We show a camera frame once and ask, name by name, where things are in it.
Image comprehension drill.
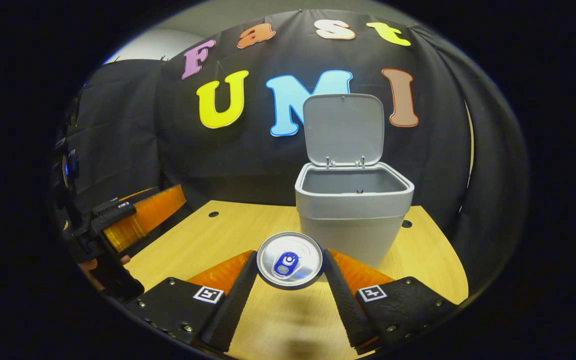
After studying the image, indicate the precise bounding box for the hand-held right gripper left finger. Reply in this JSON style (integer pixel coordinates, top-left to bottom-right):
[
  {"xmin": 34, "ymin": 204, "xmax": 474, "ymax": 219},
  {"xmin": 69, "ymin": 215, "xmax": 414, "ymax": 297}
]
[{"xmin": 127, "ymin": 250, "xmax": 259, "ymax": 353}]

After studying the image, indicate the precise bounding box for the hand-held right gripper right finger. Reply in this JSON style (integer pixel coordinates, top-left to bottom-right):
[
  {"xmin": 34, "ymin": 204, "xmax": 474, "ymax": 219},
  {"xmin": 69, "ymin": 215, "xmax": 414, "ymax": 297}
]
[{"xmin": 322, "ymin": 247, "xmax": 461, "ymax": 356}]

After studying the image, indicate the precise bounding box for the grey desktop garbage bin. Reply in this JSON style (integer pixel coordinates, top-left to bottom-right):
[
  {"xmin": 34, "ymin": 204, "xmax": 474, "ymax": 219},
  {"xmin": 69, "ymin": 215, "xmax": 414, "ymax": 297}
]
[{"xmin": 294, "ymin": 93, "xmax": 415, "ymax": 269}]

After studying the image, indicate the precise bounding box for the silver pop can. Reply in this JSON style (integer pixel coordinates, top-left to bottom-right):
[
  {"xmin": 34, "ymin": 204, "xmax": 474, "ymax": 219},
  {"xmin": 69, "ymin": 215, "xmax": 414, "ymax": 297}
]
[{"xmin": 256, "ymin": 231, "xmax": 324, "ymax": 291}]

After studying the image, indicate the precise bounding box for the wooden desktop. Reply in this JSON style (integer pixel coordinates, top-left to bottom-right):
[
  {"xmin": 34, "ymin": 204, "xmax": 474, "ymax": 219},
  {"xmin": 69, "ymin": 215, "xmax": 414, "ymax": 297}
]
[{"xmin": 120, "ymin": 200, "xmax": 470, "ymax": 360}]

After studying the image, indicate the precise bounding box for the black backdrop cloth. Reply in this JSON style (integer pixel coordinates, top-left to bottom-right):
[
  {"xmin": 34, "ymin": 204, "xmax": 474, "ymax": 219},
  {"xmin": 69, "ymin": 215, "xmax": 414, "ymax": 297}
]
[{"xmin": 60, "ymin": 9, "xmax": 529, "ymax": 297}]

